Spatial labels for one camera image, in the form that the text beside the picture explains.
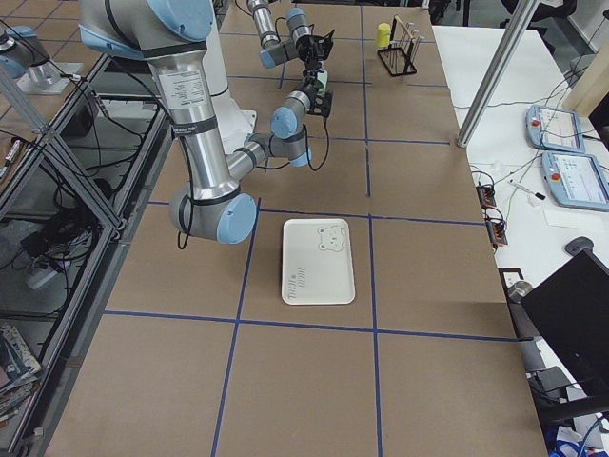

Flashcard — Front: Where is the black marker pen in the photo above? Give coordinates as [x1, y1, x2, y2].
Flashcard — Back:
[508, 180, 546, 201]

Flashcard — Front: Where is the yellow cup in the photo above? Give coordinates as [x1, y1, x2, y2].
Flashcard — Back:
[376, 23, 391, 49]

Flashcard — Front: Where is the light green cup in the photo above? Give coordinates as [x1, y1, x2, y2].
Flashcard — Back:
[314, 70, 328, 95]

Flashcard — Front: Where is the stack of books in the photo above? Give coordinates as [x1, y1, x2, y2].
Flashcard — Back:
[1, 321, 42, 427]

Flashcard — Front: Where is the aluminium frame side rack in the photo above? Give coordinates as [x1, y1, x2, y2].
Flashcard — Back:
[1, 56, 170, 456]

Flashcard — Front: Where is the orange connector box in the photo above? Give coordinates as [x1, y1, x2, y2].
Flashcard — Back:
[476, 185, 497, 209]
[485, 219, 508, 248]

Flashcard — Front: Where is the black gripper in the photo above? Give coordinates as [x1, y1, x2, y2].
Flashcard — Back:
[300, 30, 334, 71]
[306, 80, 333, 118]

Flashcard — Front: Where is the teach pendant tablet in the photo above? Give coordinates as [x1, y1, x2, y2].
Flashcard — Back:
[525, 105, 585, 153]
[541, 150, 608, 212]

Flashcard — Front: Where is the upper teach pendant tablet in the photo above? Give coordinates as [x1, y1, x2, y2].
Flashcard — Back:
[525, 105, 585, 153]

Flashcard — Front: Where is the black computer monitor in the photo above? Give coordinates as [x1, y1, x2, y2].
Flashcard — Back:
[521, 249, 608, 396]

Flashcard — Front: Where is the black wire cup rack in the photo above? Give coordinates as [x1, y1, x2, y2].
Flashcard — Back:
[377, 14, 422, 77]

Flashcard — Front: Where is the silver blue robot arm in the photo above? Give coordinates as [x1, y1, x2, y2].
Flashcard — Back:
[79, 1, 333, 244]
[246, 0, 335, 75]

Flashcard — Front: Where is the lower teach pendant tablet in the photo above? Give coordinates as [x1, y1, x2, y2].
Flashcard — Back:
[541, 150, 608, 212]

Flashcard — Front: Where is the metal cup on desk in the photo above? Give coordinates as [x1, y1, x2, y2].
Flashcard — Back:
[507, 280, 534, 304]

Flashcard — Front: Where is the white bear print tray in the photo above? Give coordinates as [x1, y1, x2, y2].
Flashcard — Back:
[281, 218, 356, 306]

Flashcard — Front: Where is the aluminium frame post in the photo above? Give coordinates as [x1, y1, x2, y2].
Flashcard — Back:
[456, 0, 540, 148]

